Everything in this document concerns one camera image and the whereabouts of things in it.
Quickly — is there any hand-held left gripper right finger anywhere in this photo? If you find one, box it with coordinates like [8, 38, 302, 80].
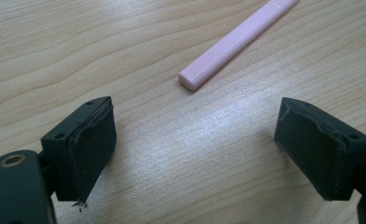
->
[274, 96, 366, 202]

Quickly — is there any pink toothbrush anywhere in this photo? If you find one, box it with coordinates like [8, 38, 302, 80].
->
[177, 0, 299, 91]

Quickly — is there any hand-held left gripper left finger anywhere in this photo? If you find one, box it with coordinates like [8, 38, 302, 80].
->
[40, 95, 118, 205]

